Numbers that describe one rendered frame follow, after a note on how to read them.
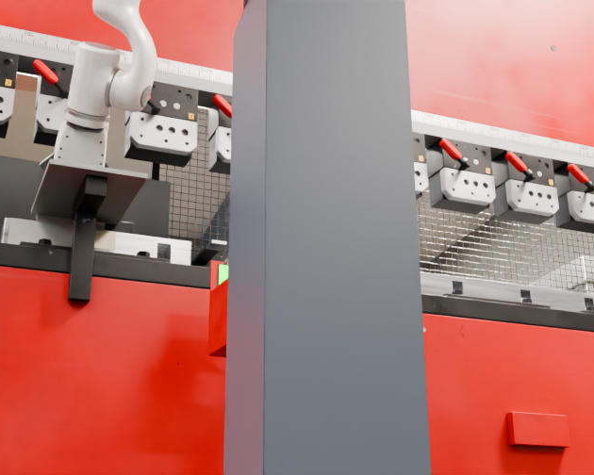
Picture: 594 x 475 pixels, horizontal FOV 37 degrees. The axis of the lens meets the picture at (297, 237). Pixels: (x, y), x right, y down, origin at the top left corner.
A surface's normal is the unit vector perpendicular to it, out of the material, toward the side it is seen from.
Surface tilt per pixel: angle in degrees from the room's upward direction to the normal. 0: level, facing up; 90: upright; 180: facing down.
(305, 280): 90
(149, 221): 90
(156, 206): 90
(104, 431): 90
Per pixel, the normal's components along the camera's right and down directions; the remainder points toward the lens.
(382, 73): 0.29, -0.33
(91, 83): -0.05, 0.29
